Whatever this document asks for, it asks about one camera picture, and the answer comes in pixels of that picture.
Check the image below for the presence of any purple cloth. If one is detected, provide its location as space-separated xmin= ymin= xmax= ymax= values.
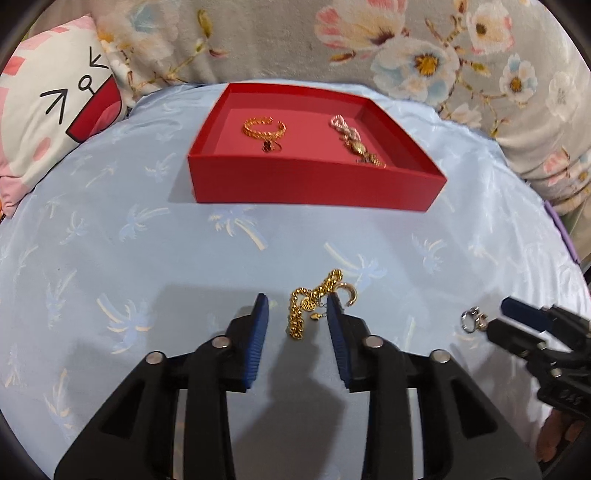
xmin=544 ymin=200 xmax=581 ymax=265

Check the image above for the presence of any white pearl bracelet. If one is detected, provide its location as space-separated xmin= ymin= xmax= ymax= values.
xmin=329 ymin=115 xmax=365 ymax=145

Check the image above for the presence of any grey floral blanket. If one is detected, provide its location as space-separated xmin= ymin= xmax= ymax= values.
xmin=92 ymin=0 xmax=591 ymax=217

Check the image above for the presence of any red cardboard box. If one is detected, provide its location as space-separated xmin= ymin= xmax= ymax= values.
xmin=187 ymin=83 xmax=448 ymax=213

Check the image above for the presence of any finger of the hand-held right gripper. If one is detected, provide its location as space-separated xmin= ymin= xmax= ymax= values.
xmin=501 ymin=298 xmax=556 ymax=330
xmin=487 ymin=318 xmax=546 ymax=358

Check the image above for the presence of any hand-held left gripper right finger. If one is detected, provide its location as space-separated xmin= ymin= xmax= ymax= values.
xmin=327 ymin=295 xmax=541 ymax=480

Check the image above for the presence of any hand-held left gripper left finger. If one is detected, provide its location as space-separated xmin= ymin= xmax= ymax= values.
xmin=54 ymin=293 xmax=269 ymax=480

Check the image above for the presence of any cat face pillow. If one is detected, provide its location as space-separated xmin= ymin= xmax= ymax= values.
xmin=0 ymin=14 xmax=127 ymax=217

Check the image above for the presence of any wide gold bangle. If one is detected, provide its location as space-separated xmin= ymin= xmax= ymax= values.
xmin=243 ymin=117 xmax=287 ymax=142

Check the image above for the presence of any person's right hand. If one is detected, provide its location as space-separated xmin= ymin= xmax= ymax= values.
xmin=537 ymin=407 xmax=589 ymax=463

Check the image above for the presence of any gold chain bracelet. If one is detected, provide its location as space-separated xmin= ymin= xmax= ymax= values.
xmin=288 ymin=270 xmax=345 ymax=341

